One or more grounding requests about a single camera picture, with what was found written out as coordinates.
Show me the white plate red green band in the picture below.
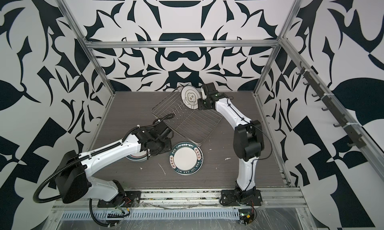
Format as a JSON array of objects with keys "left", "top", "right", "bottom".
[{"left": 126, "top": 152, "right": 148, "bottom": 162}]

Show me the wire dish rack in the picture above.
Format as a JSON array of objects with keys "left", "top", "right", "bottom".
[{"left": 151, "top": 87, "right": 223, "bottom": 146}]

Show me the white plate green lettering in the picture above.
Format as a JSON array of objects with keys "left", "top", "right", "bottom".
[{"left": 169, "top": 142, "right": 204, "bottom": 176}]

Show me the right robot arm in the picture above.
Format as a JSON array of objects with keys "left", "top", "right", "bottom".
[{"left": 198, "top": 83, "right": 265, "bottom": 203}]

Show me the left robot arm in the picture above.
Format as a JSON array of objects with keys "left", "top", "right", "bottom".
[{"left": 33, "top": 122, "right": 173, "bottom": 207}]

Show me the aluminium frame crossbar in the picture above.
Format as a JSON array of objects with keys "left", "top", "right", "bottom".
[{"left": 85, "top": 40, "right": 278, "bottom": 49}]

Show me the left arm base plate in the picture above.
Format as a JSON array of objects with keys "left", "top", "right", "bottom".
[{"left": 97, "top": 191, "right": 142, "bottom": 208}]

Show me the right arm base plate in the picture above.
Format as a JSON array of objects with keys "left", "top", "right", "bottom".
[{"left": 219, "top": 188, "right": 263, "bottom": 207}]

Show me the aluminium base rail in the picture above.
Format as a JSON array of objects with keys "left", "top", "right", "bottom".
[{"left": 50, "top": 186, "right": 308, "bottom": 211}]

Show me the white cable duct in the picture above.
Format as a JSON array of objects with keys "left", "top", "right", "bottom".
[{"left": 59, "top": 209, "right": 241, "bottom": 221}]

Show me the black corrugated cable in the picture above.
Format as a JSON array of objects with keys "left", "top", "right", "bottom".
[{"left": 32, "top": 153, "right": 121, "bottom": 228}]

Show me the wall hook rail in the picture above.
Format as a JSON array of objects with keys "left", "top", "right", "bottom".
[{"left": 297, "top": 63, "right": 367, "bottom": 149}]

